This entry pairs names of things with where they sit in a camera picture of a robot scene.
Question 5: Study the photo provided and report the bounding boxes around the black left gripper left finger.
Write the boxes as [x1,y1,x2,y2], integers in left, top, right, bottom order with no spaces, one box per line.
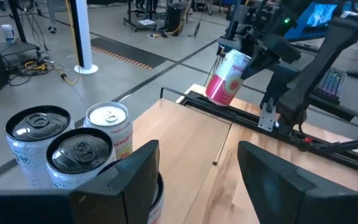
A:
[0,139,161,224]

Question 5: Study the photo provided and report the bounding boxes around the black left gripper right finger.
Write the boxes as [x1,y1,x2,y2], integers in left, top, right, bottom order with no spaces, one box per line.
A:
[237,140,358,224]

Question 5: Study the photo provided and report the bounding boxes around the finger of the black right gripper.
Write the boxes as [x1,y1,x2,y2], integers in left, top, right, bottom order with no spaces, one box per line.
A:
[217,36,246,53]
[242,53,285,81]

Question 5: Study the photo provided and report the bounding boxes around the pink silver Spindrift can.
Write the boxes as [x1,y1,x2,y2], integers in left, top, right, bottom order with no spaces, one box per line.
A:
[83,101,134,160]
[204,49,252,107]

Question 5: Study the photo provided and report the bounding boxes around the monitor with blue screen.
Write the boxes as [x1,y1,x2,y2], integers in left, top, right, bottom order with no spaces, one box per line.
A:
[283,1,338,42]

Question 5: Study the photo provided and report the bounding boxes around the black bin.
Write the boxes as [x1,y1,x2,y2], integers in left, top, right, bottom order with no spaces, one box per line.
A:
[165,1,190,33]

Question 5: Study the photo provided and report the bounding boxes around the backlit keyboard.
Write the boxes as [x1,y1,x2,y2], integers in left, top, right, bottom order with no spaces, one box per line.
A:
[317,67,349,106]

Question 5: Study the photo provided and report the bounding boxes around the black mat orange stripes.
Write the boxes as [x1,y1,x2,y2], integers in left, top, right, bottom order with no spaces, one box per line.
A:
[91,37,167,71]

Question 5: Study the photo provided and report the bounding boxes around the white pole with round base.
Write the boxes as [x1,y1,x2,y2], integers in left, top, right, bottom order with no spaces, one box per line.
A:
[69,0,99,75]

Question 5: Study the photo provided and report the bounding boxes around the white bottle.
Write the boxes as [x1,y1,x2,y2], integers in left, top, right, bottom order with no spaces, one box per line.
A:
[1,24,16,44]

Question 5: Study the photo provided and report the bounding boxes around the silver metal bracket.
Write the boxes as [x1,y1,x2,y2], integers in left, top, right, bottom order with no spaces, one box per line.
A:
[258,102,276,132]

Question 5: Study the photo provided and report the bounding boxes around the black aluminium table frame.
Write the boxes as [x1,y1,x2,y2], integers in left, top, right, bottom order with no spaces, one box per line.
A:
[176,89,358,175]

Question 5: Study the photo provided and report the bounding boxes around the black cart frame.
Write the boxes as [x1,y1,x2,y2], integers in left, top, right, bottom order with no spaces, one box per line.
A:
[122,0,168,33]

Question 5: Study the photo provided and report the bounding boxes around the yellow cable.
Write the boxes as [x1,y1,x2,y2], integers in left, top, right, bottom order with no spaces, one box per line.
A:
[23,0,82,86]

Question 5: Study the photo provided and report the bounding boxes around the black stand post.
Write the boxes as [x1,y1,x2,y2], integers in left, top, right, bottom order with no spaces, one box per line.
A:
[7,0,27,44]

